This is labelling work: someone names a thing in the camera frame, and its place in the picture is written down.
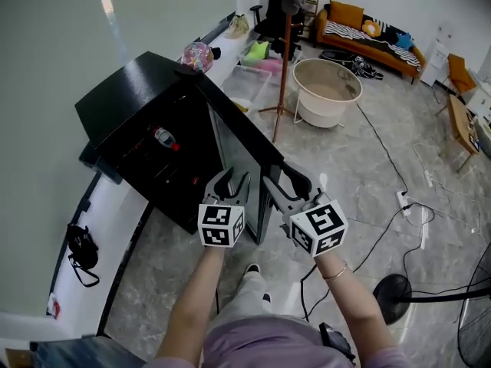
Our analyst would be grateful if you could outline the person's left forearm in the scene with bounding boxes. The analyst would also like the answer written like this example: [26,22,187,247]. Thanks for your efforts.
[153,245,227,363]

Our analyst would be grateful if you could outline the white water dispenser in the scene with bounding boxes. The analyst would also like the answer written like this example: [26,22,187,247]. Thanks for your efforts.
[420,21,456,87]

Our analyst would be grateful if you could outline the orange cushion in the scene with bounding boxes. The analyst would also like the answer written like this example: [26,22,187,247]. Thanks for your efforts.
[328,0,364,30]

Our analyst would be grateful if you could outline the black and white striped blanket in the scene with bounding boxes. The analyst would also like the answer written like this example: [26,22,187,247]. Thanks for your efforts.
[324,20,422,68]

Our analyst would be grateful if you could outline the black plastic-wrapped table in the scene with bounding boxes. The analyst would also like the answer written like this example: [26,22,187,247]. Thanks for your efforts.
[28,333,147,368]

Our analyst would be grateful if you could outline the blue star cushion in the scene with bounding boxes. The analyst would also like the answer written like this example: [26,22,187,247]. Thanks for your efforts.
[394,31,416,51]

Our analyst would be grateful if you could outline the black standing fan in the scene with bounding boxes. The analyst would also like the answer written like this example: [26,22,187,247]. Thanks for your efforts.
[372,239,491,368]

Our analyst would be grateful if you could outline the red and white packet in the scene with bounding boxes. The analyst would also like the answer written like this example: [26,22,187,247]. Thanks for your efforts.
[45,292,62,320]

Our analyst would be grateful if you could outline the orange sofa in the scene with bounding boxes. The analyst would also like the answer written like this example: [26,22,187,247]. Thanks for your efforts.
[315,0,427,85]

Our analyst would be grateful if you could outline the person's right forearm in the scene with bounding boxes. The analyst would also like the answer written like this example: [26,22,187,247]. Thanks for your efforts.
[315,253,396,354]

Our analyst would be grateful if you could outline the wide white power strip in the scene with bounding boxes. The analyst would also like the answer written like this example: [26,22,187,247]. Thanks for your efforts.
[395,189,412,217]

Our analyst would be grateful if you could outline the clear bottle with red cap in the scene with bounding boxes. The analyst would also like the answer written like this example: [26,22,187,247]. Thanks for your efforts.
[152,126,181,152]

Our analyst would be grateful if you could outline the person's light grey trousers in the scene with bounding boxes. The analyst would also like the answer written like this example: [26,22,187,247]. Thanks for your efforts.
[213,270,272,327]

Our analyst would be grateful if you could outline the round white tub table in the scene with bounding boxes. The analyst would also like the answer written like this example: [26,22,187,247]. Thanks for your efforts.
[292,58,364,129]

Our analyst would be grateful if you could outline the flower-shaped cushion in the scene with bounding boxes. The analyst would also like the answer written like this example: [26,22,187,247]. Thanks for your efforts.
[361,19,383,38]

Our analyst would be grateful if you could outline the orange armchair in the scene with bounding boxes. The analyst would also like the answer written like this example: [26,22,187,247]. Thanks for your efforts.
[437,53,478,115]

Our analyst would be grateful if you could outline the neon green cloth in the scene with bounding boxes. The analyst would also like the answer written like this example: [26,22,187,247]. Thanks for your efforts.
[243,40,270,63]

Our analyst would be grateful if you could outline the person's lilac shirt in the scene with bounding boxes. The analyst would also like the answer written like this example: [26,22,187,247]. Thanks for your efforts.
[143,314,415,368]

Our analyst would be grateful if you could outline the wooden coat rack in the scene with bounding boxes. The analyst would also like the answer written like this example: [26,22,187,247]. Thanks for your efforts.
[259,9,308,143]

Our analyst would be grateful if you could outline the white cable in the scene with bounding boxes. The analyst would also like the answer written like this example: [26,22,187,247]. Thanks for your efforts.
[412,142,484,237]

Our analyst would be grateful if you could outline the beige fabric bag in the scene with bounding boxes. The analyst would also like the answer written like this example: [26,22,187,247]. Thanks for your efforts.
[223,13,250,40]

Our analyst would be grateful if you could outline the brown cardboard box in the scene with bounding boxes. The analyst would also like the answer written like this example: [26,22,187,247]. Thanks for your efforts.
[0,347,31,368]

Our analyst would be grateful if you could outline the clear plastic storage bin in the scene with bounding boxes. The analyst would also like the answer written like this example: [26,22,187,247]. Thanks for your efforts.
[220,65,274,113]
[239,38,304,76]

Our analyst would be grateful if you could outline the black office chair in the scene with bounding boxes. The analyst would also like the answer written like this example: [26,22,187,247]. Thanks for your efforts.
[249,0,319,51]

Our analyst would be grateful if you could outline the long black floor cable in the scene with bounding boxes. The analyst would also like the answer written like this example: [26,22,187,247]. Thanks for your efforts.
[356,101,410,197]

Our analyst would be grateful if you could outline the thin gold bracelet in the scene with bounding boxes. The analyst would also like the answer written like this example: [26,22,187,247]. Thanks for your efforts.
[322,262,349,281]

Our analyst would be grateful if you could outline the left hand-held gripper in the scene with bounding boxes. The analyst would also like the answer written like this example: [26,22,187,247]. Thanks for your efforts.
[197,166,252,248]

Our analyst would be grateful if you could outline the black round tray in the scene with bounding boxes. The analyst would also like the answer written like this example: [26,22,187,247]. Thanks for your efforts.
[320,50,358,67]

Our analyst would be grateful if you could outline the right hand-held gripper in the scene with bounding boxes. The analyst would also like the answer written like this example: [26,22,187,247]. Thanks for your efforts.
[262,161,349,258]

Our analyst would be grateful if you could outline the pink cloth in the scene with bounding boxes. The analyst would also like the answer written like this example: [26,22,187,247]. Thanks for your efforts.
[260,58,284,74]

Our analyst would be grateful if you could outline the black shoulder bag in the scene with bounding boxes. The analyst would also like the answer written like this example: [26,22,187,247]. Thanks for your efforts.
[65,223,101,288]

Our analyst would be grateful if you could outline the black glass-door mini fridge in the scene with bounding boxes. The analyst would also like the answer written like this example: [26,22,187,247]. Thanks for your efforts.
[74,51,227,235]

